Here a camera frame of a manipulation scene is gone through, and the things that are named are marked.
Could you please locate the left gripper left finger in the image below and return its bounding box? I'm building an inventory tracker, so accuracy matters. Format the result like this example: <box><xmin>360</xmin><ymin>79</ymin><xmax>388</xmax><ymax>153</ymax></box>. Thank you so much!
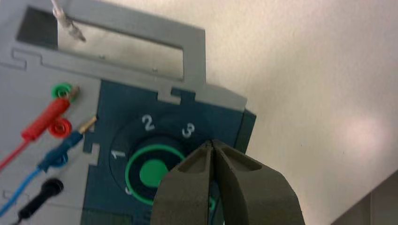
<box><xmin>151</xmin><ymin>141</ymin><xmax>214</xmax><ymax>225</ymax></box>

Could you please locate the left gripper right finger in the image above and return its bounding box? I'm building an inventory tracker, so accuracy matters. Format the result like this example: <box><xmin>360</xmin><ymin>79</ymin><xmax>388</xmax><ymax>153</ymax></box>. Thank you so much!
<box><xmin>213</xmin><ymin>140</ymin><xmax>306</xmax><ymax>225</ymax></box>

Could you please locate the green rotary knob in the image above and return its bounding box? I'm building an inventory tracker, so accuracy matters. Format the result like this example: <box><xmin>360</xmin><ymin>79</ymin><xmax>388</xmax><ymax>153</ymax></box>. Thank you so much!
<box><xmin>125</xmin><ymin>143</ymin><xmax>218</xmax><ymax>215</ymax></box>

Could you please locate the grey and blue control box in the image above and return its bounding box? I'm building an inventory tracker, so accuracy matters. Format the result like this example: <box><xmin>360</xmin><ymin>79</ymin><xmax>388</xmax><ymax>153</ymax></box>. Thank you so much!
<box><xmin>0</xmin><ymin>0</ymin><xmax>257</xmax><ymax>225</ymax></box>

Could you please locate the red panel socket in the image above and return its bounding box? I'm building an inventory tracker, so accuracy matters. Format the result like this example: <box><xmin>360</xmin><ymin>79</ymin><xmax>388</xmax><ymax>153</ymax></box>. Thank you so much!
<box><xmin>48</xmin><ymin>118</ymin><xmax>73</xmax><ymax>139</ymax></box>

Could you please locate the green panel socket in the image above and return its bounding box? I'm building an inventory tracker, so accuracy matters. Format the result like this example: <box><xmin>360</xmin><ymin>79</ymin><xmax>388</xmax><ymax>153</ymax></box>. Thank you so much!
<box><xmin>51</xmin><ymin>82</ymin><xmax>74</xmax><ymax>100</ymax></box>

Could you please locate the blue banana plug cable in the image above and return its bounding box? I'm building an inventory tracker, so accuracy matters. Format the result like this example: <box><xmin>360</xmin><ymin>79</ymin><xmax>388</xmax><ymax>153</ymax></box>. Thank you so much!
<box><xmin>0</xmin><ymin>115</ymin><xmax>98</xmax><ymax>217</ymax></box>

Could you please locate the black banana plug cable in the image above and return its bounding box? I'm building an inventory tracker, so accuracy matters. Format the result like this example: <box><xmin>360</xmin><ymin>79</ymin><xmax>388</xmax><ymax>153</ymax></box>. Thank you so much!
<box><xmin>11</xmin><ymin>178</ymin><xmax>65</xmax><ymax>225</ymax></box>

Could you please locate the red banana plug cable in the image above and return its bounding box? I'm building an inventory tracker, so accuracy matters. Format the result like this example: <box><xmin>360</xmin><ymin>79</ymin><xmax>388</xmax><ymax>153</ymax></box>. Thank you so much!
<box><xmin>0</xmin><ymin>86</ymin><xmax>81</xmax><ymax>172</ymax></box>

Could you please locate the white banana plug cable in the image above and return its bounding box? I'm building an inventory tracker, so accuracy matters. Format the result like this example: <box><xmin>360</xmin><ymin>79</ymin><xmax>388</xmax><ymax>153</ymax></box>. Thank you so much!
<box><xmin>51</xmin><ymin>0</ymin><xmax>87</xmax><ymax>43</ymax></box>

